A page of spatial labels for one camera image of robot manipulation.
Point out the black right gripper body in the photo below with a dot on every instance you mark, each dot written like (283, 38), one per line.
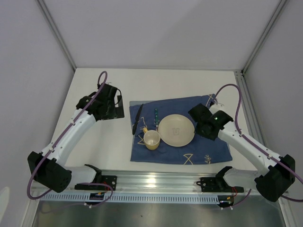
(199, 130)

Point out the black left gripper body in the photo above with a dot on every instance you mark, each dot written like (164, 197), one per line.
(113, 112)

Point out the cream round plate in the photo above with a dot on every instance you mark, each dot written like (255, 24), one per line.
(176, 130)

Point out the black handled knife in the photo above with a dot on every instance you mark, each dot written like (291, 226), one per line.
(137, 119)

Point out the blue fish-pattern cloth placemat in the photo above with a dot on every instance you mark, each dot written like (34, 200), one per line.
(199, 151)

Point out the metal spoon green handle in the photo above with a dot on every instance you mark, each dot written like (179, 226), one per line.
(156, 119)

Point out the yellow plastic cup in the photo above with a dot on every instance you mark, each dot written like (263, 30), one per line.
(151, 139)

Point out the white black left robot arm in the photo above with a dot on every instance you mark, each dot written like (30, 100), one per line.
(48, 166)

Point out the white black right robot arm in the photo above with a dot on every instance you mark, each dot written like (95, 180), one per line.
(274, 174)

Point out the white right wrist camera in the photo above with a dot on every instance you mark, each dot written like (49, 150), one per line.
(215, 107)

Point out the aluminium right side rail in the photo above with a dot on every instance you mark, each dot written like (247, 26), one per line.
(249, 109)

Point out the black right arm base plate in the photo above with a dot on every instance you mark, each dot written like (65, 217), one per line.
(216, 184)

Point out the aluminium front mounting rail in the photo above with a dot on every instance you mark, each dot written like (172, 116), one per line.
(171, 179)

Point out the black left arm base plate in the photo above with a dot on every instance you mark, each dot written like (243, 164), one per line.
(110, 180)

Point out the white slotted cable duct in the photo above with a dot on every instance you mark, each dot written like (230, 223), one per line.
(132, 197)

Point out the aluminium left corner post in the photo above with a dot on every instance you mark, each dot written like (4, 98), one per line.
(56, 33)

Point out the aluminium corner post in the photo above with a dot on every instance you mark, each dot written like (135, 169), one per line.
(265, 34)
(56, 33)

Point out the aluminium right corner post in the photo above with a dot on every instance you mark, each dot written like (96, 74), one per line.
(265, 34)

